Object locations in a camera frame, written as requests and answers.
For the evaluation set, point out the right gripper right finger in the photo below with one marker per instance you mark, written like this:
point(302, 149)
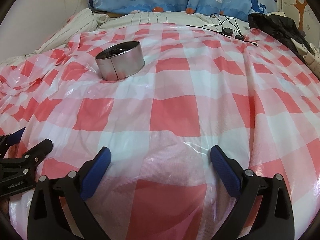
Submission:
point(274, 219)

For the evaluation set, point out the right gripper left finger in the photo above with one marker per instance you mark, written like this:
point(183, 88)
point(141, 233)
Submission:
point(47, 219)

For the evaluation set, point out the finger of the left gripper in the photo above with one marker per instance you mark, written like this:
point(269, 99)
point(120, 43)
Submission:
point(30, 159)
point(10, 140)

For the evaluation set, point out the round silver metal tin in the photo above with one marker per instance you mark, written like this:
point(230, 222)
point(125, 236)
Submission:
point(120, 61)

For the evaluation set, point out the white striped bed quilt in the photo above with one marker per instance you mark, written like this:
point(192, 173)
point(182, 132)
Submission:
point(86, 20)

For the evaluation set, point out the red white checkered plastic sheet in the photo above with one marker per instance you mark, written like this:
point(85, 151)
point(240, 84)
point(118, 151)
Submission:
point(253, 98)

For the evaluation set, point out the black jacket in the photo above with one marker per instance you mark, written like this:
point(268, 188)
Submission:
point(284, 30)

